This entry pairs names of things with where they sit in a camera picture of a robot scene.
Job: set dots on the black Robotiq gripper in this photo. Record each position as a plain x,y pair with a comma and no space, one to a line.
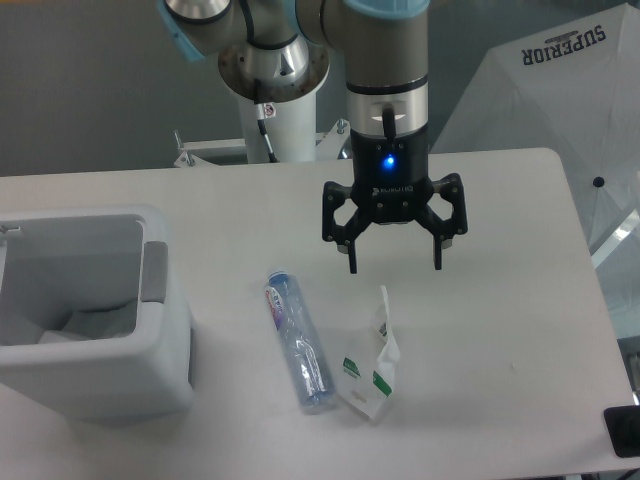
390,180

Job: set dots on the clear plastic water bottle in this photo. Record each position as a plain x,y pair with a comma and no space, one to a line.
300,344

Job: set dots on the white green paper wrapper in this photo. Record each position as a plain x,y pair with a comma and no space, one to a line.
366,376

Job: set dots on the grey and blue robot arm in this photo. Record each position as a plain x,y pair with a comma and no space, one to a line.
384,46

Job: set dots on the white plastic trash can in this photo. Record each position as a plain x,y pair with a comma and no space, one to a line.
94,322

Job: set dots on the white Superior umbrella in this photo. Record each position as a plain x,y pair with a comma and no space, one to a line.
573,89

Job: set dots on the black device at table edge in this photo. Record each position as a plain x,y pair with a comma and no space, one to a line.
623,427

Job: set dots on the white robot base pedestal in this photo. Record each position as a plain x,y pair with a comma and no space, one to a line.
277,125

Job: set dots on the white metal base frame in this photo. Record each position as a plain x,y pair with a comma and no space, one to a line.
333,144

